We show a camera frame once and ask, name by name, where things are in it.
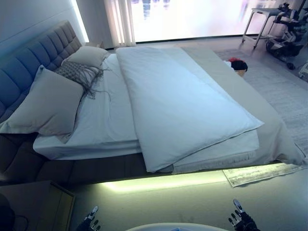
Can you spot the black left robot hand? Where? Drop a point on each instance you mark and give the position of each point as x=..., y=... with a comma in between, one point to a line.
x=87, y=223

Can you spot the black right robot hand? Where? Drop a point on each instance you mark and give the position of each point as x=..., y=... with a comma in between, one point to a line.
x=244, y=223

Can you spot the white duvet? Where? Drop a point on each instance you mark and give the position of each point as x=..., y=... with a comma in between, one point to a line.
x=168, y=96

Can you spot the wooden nightstand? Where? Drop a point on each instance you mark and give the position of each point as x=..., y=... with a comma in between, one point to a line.
x=48, y=207

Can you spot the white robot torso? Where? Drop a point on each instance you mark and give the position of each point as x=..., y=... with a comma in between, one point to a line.
x=158, y=228

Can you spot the black round device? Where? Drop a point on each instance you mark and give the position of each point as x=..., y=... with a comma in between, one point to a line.
x=6, y=214

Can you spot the white fitted mattress sheet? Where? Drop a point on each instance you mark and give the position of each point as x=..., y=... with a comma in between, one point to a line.
x=106, y=125

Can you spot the large beige pillow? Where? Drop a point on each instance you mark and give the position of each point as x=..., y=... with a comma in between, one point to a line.
x=43, y=106

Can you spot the grey fringed decorative pillow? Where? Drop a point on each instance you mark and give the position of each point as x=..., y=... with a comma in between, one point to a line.
x=69, y=69

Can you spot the red black clothing pile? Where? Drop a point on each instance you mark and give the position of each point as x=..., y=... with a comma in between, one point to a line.
x=238, y=64

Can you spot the small beige pillow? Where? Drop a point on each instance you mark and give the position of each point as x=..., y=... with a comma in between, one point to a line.
x=86, y=56

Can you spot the grey tufted headboard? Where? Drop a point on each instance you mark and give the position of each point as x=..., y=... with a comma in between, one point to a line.
x=24, y=62

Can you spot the black white wheeled machine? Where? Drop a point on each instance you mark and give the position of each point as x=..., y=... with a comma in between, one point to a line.
x=286, y=45

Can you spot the white curtain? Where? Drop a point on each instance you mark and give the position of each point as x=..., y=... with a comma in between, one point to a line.
x=120, y=21

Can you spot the large bright window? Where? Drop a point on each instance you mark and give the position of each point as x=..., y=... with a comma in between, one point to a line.
x=204, y=16

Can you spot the brown upholstered bed frame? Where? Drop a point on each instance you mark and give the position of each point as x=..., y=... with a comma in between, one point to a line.
x=48, y=168

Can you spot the grey metal frame table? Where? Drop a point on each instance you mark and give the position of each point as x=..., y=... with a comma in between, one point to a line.
x=261, y=14

